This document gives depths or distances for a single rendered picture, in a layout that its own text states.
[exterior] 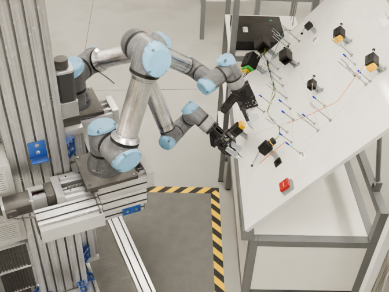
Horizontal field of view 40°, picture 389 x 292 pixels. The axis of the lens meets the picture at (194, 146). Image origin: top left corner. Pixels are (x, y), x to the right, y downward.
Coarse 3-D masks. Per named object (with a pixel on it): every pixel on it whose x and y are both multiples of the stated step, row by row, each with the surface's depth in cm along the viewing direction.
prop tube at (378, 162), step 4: (380, 140) 230; (380, 144) 231; (376, 148) 234; (380, 148) 233; (376, 152) 235; (380, 152) 234; (376, 156) 237; (380, 156) 236; (376, 160) 238; (380, 160) 237; (376, 164) 239; (380, 164) 239; (376, 168) 241; (380, 168) 240; (376, 172) 242; (380, 172) 242; (376, 176) 244; (376, 180) 245; (380, 180) 247
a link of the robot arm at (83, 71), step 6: (72, 60) 252; (78, 60) 252; (84, 60) 255; (72, 66) 249; (78, 66) 249; (84, 66) 252; (78, 72) 249; (84, 72) 253; (90, 72) 257; (78, 78) 251; (84, 78) 254; (78, 84) 252; (84, 84) 256; (78, 90) 254
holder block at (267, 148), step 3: (264, 141) 253; (261, 144) 254; (267, 144) 250; (258, 147) 254; (261, 147) 252; (264, 147) 250; (267, 147) 251; (270, 147) 251; (258, 150) 253; (261, 150) 251; (264, 150) 251; (267, 150) 252; (270, 150) 252; (261, 153) 252; (264, 153) 252; (267, 153) 252
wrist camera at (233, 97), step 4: (232, 96) 235; (236, 96) 234; (228, 100) 237; (232, 100) 235; (236, 100) 235; (224, 104) 238; (228, 104) 236; (232, 104) 236; (224, 108) 237; (228, 108) 237; (224, 112) 238
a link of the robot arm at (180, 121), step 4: (180, 116) 253; (176, 120) 257; (180, 120) 252; (184, 120) 250; (176, 124) 250; (180, 124) 250; (184, 124) 251; (188, 124) 250; (184, 128) 250; (188, 128) 253; (184, 132) 250
